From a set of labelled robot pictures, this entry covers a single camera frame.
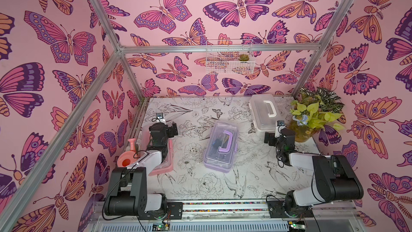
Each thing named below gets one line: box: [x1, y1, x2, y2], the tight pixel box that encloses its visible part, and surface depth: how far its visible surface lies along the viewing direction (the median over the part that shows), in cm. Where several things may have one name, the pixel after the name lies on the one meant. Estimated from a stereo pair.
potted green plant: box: [288, 87, 346, 143], surface depth 85 cm
